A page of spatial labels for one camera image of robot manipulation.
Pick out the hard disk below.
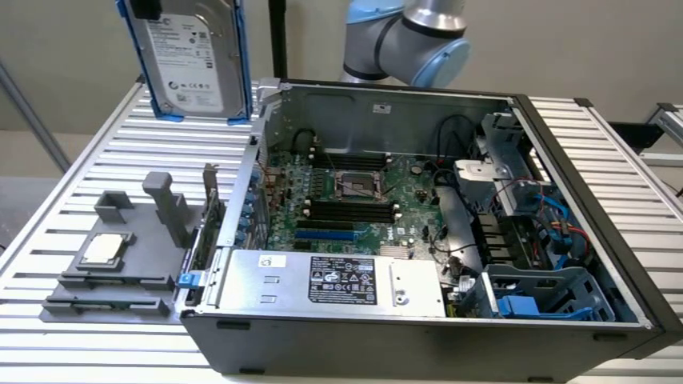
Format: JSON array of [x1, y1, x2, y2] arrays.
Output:
[[115, 0, 254, 126]]

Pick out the grey-blue plastic disk bay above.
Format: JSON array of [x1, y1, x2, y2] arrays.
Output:
[[462, 262, 617, 322]]

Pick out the CPU socket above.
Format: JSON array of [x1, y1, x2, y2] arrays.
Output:
[[329, 169, 387, 202]]

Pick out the black RAM slot bank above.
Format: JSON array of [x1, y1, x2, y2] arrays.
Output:
[[310, 150, 390, 172], [307, 198, 401, 224]]

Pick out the black expansion slot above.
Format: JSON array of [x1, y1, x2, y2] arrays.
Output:
[[296, 218, 358, 231]]

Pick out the blue expansion slot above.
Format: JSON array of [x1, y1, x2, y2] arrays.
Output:
[[295, 228, 358, 242]]

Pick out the green motherboard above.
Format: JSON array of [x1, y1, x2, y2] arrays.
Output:
[[259, 150, 485, 290]]

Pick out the silver chipset heat sink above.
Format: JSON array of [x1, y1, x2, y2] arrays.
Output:
[[381, 245, 417, 260]]

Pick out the silver power supply unit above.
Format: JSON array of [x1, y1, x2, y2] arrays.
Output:
[[215, 249, 449, 319]]

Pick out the graphics card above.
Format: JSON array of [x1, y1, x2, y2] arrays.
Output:
[[179, 162, 227, 278]]

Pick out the metal drive cage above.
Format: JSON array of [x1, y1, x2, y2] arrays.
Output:
[[451, 110, 553, 219]]

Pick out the blue case latch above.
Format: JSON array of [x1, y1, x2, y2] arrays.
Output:
[[178, 270, 206, 290]]

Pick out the grey parts rack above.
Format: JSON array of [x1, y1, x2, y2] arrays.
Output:
[[40, 171, 227, 326]]

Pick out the black open PC case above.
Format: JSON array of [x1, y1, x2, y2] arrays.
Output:
[[179, 78, 670, 376]]

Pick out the black vertical pole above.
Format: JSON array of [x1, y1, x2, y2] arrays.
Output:
[[268, 0, 291, 80]]

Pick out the silver CPU chip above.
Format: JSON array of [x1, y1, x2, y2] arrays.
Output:
[[76, 233, 136, 266]]

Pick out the short black cable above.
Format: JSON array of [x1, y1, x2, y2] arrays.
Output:
[[291, 127, 318, 152]]

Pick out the black looped cable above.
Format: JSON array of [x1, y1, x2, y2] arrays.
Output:
[[435, 114, 473, 162]]

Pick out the blue data wire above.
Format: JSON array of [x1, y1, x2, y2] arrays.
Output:
[[531, 190, 579, 257]]

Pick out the red and orange power wire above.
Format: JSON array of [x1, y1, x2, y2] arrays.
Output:
[[553, 220, 590, 242]]

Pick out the black bracket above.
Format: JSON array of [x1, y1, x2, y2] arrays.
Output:
[[606, 121, 665, 150]]

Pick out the grey metal frame leg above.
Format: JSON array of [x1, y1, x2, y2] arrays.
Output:
[[0, 58, 72, 174]]

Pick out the aluminium side table frame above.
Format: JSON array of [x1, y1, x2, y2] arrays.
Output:
[[638, 102, 683, 170]]

